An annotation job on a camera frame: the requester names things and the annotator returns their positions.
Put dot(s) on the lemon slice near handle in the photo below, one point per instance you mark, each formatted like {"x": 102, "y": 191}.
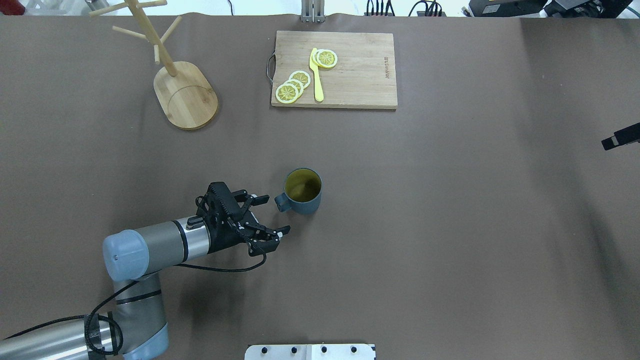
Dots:
{"x": 286, "y": 94}

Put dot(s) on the lemon slice under knife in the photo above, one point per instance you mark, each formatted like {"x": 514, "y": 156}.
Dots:
{"x": 324, "y": 58}

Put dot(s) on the lemon slice middle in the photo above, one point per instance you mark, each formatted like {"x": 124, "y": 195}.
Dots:
{"x": 297, "y": 84}

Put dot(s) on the yellow plastic knife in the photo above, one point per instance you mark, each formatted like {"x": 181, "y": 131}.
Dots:
{"x": 317, "y": 83}

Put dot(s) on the wooden cutting board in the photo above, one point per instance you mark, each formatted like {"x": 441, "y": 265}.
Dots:
{"x": 363, "y": 78}

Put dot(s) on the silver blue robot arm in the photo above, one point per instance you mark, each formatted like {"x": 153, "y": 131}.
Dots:
{"x": 132, "y": 322}

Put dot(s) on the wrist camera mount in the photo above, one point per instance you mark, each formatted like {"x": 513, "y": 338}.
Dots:
{"x": 219, "y": 204}

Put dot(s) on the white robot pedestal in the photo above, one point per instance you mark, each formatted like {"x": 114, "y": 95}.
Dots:
{"x": 316, "y": 351}

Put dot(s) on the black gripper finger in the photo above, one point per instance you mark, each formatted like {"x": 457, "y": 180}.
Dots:
{"x": 622, "y": 137}
{"x": 249, "y": 200}
{"x": 263, "y": 240}

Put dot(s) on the dark blue mug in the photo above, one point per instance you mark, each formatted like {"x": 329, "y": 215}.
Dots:
{"x": 302, "y": 192}

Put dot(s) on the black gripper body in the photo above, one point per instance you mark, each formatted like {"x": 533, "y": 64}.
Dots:
{"x": 223, "y": 240}

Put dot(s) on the aluminium frame post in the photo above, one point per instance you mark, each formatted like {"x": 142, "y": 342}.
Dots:
{"x": 313, "y": 11}

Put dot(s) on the wooden cup storage rack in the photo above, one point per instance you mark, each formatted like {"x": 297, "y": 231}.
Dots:
{"x": 187, "y": 99}

